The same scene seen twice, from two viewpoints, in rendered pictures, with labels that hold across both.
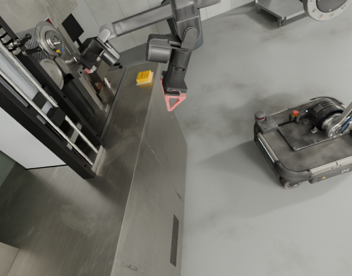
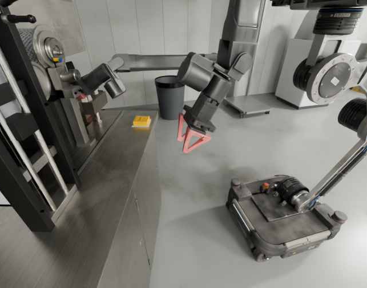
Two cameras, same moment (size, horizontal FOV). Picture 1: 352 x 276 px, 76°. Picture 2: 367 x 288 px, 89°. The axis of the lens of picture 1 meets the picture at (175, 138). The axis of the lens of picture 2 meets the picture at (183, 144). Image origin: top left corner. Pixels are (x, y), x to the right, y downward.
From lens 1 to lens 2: 0.31 m
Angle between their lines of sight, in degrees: 21
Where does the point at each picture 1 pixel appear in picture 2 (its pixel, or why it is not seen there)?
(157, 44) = (200, 62)
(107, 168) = (75, 218)
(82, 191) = (21, 255)
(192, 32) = (247, 59)
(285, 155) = (260, 225)
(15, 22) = not seen: hidden behind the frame
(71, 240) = not seen: outside the picture
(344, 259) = not seen: outside the picture
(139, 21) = (156, 61)
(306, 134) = (277, 206)
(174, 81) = (203, 116)
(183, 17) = (241, 38)
